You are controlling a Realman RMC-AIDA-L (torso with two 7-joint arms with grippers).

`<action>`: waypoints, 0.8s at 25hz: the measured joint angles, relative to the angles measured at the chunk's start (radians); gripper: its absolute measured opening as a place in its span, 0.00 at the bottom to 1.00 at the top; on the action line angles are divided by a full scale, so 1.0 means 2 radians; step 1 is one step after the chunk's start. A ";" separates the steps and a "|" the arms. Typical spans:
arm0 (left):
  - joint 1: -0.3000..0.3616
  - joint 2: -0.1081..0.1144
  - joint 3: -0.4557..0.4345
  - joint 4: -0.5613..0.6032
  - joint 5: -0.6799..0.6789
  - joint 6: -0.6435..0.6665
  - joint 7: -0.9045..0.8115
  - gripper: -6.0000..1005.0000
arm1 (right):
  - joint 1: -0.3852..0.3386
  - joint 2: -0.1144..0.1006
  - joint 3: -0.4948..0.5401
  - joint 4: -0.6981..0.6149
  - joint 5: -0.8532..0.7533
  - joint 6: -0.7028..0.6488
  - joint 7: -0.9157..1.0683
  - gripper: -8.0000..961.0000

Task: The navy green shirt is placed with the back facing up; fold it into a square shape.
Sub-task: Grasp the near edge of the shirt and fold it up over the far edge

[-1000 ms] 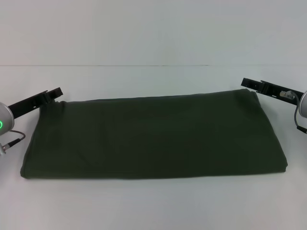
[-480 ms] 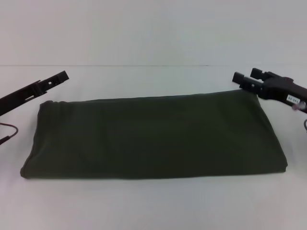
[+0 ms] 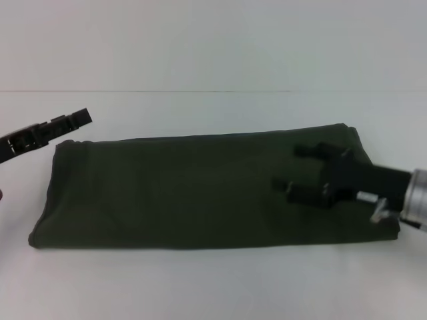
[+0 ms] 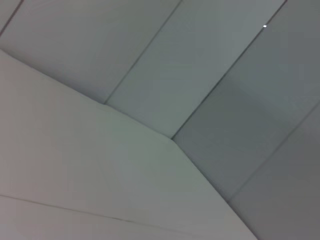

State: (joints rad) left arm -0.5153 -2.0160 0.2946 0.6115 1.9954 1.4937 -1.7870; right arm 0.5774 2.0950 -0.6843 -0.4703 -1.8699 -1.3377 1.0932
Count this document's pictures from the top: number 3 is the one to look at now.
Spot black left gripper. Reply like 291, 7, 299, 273
0, 107, 93, 165

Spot dark green t-shirt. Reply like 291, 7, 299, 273
27, 123, 400, 249

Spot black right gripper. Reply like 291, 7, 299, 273
271, 141, 414, 211

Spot silver right gripper knob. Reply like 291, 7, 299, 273
369, 197, 390, 225

